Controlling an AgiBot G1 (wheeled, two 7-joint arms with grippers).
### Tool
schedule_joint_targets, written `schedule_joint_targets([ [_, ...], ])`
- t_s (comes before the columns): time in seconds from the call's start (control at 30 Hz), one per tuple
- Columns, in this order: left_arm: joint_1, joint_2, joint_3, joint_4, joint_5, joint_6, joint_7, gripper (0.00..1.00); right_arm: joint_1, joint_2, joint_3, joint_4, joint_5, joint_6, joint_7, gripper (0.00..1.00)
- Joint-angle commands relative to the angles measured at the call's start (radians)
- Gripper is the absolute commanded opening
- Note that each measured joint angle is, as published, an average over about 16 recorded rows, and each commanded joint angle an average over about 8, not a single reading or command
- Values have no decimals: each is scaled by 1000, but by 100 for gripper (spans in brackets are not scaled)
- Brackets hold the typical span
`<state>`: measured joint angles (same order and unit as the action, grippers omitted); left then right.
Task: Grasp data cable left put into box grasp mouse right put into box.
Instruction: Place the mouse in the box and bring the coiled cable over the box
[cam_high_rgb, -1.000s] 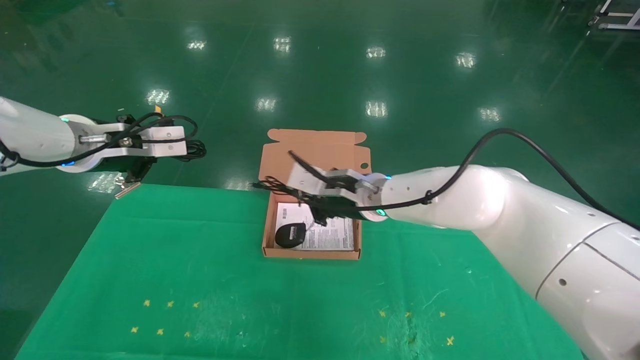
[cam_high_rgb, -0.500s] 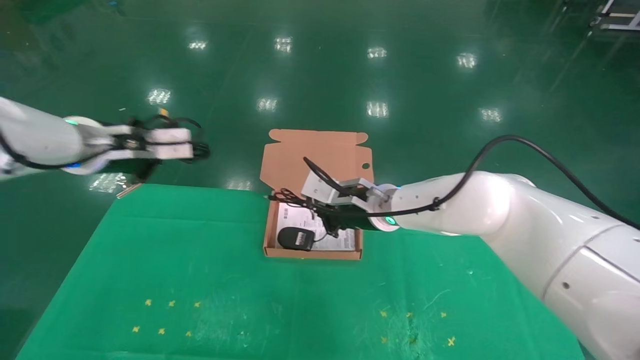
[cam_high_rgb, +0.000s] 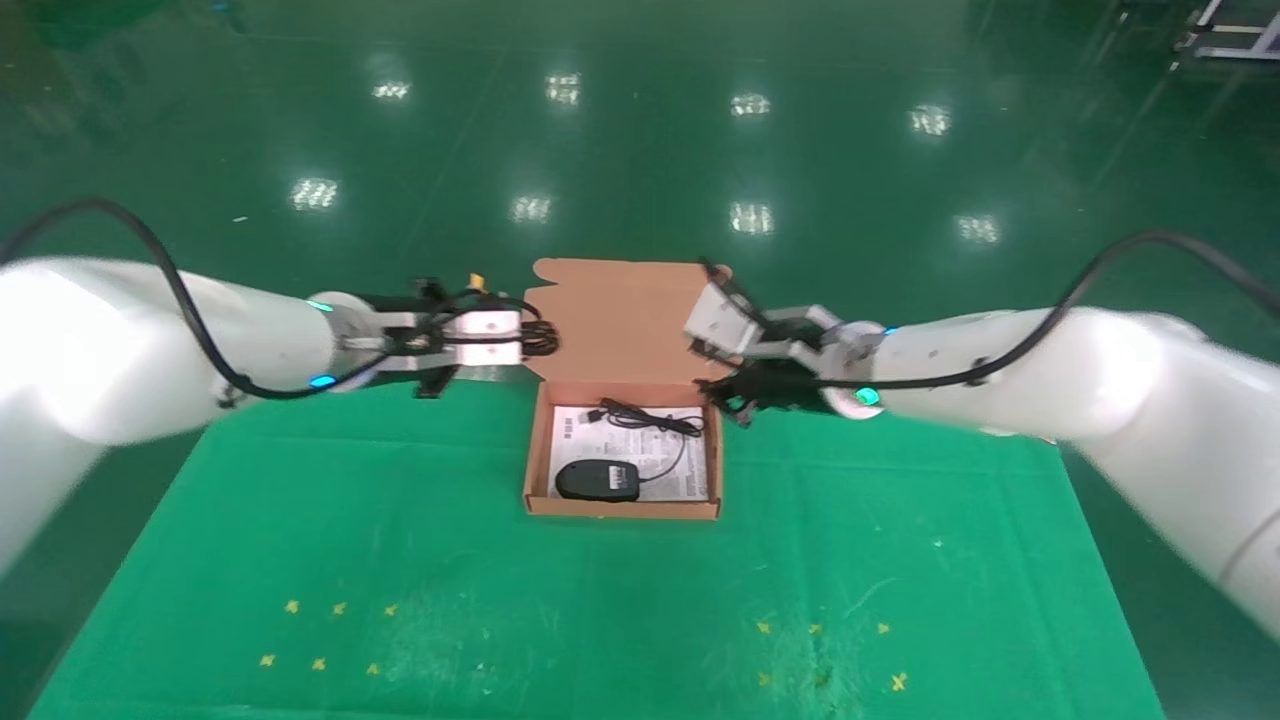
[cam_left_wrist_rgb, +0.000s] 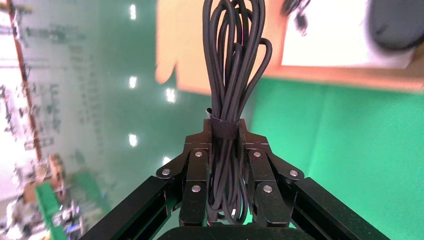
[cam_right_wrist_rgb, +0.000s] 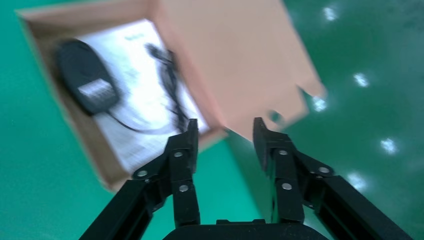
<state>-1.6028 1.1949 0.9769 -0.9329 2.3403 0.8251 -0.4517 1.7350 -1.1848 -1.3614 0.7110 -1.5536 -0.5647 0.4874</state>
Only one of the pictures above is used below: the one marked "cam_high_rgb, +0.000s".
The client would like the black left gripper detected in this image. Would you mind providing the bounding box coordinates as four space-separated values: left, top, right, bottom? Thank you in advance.
372 278 463 399

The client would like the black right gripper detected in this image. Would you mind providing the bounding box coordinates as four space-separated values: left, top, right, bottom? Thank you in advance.
697 358 836 429

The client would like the black data cable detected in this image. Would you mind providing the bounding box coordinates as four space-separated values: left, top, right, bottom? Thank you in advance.
516 298 561 358

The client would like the black wired computer mouse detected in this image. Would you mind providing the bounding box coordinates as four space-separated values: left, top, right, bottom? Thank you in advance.
554 398 707 504

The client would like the open orange cardboard box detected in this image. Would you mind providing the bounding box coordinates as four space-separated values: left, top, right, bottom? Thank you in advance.
517 258 746 521

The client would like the white printed instruction leaflet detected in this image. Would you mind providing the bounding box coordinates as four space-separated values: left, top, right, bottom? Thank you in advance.
548 404 710 502

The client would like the green table cloth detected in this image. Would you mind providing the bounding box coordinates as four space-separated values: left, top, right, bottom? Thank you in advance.
28 365 1169 720

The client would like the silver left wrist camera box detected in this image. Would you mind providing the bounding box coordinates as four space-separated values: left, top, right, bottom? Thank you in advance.
438 309 524 367

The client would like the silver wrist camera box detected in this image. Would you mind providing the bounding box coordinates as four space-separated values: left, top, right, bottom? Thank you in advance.
682 279 843 363
438 309 524 367

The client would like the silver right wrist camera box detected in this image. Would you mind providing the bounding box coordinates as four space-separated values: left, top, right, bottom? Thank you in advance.
682 279 843 363

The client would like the white metal rack frame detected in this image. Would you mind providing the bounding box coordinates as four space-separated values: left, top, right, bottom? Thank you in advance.
1175 0 1280 63

